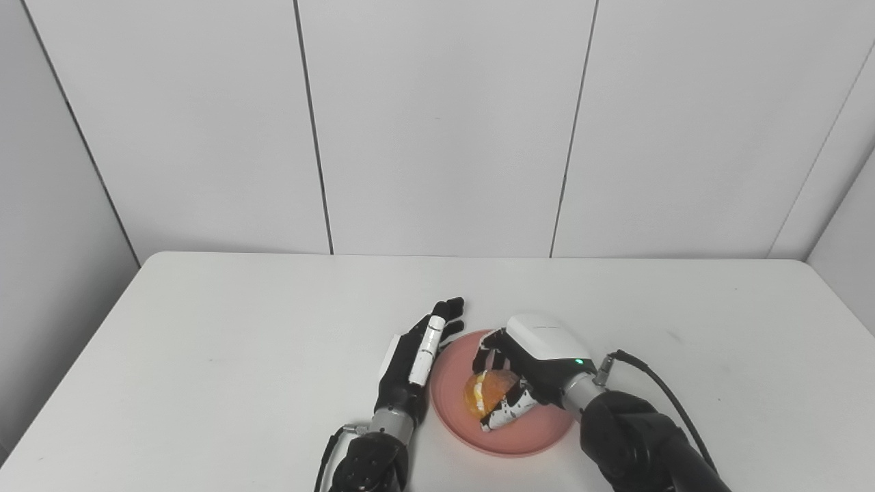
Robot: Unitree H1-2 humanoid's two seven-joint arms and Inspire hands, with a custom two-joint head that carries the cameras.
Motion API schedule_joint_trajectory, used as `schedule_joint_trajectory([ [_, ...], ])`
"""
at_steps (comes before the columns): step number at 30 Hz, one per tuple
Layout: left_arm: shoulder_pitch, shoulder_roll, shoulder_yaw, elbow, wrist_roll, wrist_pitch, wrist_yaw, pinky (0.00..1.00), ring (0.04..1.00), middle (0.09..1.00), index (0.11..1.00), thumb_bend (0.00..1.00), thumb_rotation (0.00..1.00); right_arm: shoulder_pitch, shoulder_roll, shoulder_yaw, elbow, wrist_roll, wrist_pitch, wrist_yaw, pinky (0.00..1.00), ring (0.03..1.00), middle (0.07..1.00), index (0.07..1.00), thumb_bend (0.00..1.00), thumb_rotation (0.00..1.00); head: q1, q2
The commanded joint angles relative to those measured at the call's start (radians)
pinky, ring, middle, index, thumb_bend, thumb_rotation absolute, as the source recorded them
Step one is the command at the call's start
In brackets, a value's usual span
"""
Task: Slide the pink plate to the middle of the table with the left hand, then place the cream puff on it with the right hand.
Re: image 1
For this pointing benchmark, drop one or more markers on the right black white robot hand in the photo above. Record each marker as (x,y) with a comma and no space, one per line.
(536,362)

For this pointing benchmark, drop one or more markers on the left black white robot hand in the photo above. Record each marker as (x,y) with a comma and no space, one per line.
(417,362)

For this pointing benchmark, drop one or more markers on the cream puff pastry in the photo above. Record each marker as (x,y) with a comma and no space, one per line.
(487,391)

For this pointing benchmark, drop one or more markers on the pink round plate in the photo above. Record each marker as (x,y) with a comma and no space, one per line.
(540,427)

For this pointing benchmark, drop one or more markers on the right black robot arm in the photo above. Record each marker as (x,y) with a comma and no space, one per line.
(636,437)

